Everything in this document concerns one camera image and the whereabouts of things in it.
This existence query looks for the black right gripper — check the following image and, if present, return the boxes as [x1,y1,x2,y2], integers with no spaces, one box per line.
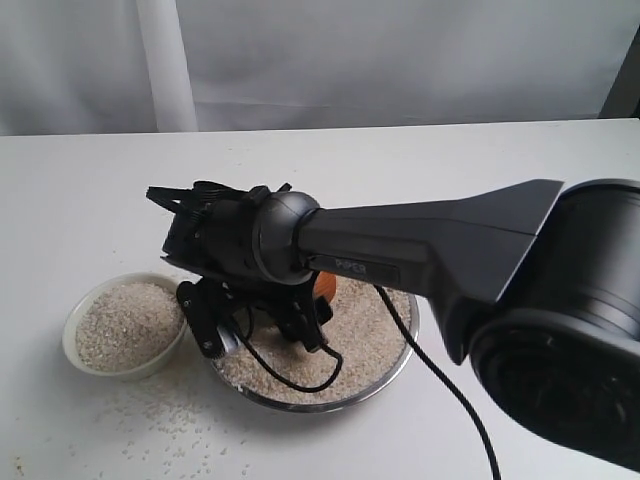
[159,184,333,353]

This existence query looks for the brown wooden cup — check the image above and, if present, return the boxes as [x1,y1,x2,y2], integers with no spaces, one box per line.
[313,272,337,303]

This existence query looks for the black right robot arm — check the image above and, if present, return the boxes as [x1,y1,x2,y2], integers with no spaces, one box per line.
[146,179,639,471]

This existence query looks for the rice in steel tray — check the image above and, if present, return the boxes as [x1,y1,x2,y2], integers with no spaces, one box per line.
[217,274,414,402]

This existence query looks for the spilled rice grains on table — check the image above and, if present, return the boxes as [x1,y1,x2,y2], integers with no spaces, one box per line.
[59,369,261,480]

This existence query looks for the white ceramic bowl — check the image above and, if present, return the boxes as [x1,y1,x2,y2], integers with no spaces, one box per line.
[62,273,187,381]

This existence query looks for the rice in white bowl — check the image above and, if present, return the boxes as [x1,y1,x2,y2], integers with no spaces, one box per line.
[75,282,184,373]

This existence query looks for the round steel tray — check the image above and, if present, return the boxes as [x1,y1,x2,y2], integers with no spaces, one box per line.
[207,287,421,412]

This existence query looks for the white backdrop curtain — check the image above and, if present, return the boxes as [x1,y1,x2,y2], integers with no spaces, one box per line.
[1,1,639,135]

